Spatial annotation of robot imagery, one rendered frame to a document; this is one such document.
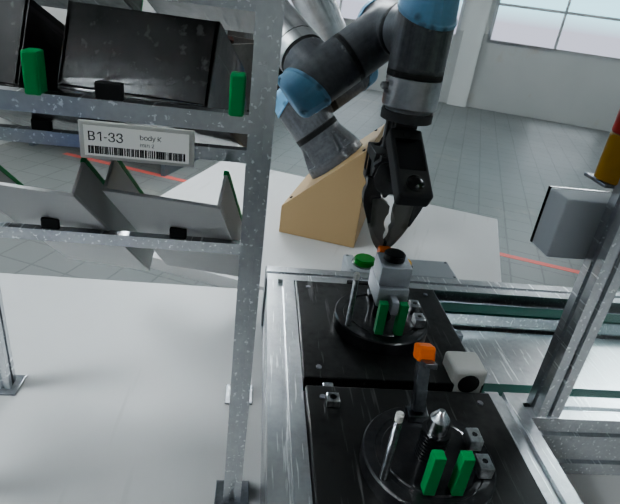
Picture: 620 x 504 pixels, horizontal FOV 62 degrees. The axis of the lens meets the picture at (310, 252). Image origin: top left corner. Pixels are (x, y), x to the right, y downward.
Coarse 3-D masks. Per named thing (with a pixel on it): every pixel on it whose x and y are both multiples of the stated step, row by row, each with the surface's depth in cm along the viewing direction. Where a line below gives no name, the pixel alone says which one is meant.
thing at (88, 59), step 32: (64, 32) 44; (96, 32) 44; (128, 32) 43; (160, 32) 43; (192, 32) 43; (224, 32) 45; (64, 64) 44; (96, 64) 44; (128, 64) 43; (160, 64) 43; (192, 64) 43; (224, 64) 47; (128, 96) 44; (160, 96) 43; (192, 96) 43; (224, 96) 48
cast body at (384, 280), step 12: (384, 252) 72; (396, 252) 72; (384, 264) 70; (396, 264) 71; (408, 264) 71; (372, 276) 75; (384, 276) 70; (396, 276) 71; (408, 276) 71; (372, 288) 74; (384, 288) 71; (396, 288) 71; (408, 288) 72; (396, 300) 70; (396, 312) 70
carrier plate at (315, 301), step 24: (312, 288) 85; (336, 288) 86; (360, 288) 87; (312, 312) 79; (432, 312) 83; (312, 336) 73; (336, 336) 74; (432, 336) 77; (456, 336) 78; (312, 360) 68; (336, 360) 69; (360, 360) 70; (384, 360) 70; (408, 360) 71; (312, 384) 66; (336, 384) 66; (360, 384) 67; (384, 384) 67; (408, 384) 67; (432, 384) 68
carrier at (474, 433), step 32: (320, 416) 60; (352, 416) 60; (384, 416) 58; (416, 416) 58; (448, 416) 52; (480, 416) 63; (320, 448) 56; (352, 448) 56; (384, 448) 54; (416, 448) 54; (448, 448) 55; (480, 448) 55; (512, 448) 59; (320, 480) 52; (352, 480) 52; (384, 480) 50; (416, 480) 51; (448, 480) 51; (480, 480) 52; (512, 480) 55
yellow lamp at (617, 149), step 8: (616, 136) 53; (608, 144) 55; (616, 144) 54; (608, 152) 54; (616, 152) 54; (600, 160) 56; (608, 160) 54; (616, 160) 54; (600, 168) 56; (608, 168) 55; (616, 168) 54; (600, 176) 55; (608, 176) 55; (616, 176) 54; (616, 184) 54
